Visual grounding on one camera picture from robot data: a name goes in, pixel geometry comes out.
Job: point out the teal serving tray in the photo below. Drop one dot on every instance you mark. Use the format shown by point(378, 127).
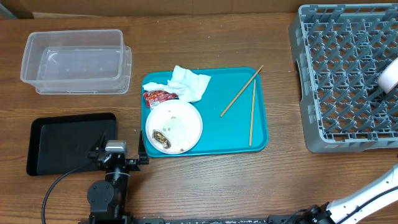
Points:
point(230, 134)

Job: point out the crumpled white napkin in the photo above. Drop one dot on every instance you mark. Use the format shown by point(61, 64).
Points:
point(188, 86)

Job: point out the white bowl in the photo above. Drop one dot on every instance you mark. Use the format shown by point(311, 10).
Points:
point(388, 79)

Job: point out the white dinner plate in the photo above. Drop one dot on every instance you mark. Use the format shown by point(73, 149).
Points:
point(179, 122)

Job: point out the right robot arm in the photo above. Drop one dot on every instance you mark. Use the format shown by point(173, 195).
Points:
point(355, 207)

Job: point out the red ketchup packet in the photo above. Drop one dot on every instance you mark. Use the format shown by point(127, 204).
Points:
point(154, 98)

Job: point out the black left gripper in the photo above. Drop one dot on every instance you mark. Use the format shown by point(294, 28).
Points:
point(143, 157)

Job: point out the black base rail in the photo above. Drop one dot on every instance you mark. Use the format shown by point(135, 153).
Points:
point(273, 219)

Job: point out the black plastic tray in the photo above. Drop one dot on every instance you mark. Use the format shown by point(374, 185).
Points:
point(60, 144)

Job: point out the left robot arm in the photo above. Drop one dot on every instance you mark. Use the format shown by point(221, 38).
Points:
point(108, 197)

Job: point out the brown food scrap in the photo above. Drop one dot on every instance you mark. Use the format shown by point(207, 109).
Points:
point(160, 138)

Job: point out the grey dishwasher rack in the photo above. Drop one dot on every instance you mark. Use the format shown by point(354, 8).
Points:
point(340, 51)

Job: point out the clear plastic bin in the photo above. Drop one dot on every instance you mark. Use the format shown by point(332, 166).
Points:
point(77, 62)

